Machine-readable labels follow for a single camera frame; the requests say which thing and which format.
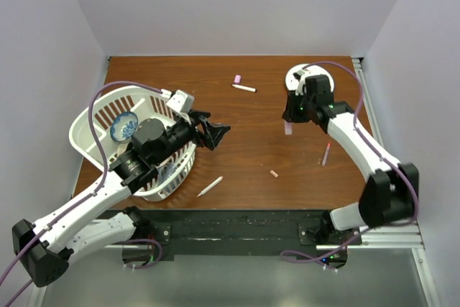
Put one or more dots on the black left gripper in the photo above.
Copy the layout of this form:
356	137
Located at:
192	121

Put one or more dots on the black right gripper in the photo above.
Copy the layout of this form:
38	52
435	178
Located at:
290	113

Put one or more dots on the pink highlighter pen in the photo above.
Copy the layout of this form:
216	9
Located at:
288	128

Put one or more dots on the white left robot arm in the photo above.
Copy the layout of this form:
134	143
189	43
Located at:
47	246

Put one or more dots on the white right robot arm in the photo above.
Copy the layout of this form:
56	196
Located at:
391	188

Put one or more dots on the slim pink red-tipped pen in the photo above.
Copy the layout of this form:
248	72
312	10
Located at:
325	155

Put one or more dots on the white thin pen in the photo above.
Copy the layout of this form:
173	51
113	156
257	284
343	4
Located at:
210	186

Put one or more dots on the white watermelon pattern plate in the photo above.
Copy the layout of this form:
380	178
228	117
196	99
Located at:
310	71

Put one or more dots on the white marker with black end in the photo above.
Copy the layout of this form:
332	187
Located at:
244	88

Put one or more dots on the blue patterned dish in basket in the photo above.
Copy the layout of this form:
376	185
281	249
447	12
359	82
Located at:
167	171

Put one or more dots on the blue white porcelain bowl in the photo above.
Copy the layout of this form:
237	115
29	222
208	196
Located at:
124	126

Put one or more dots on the beige grey ceramic plate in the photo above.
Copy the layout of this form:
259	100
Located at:
122	148

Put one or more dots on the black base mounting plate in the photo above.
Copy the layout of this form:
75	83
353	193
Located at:
236	232

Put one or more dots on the white plastic basket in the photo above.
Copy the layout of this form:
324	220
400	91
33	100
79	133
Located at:
149	149

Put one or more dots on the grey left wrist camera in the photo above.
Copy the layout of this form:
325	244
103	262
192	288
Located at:
180	102

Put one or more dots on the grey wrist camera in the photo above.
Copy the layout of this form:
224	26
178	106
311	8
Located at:
298	81
180	102

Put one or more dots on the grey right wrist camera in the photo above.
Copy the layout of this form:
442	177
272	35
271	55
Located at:
298	81

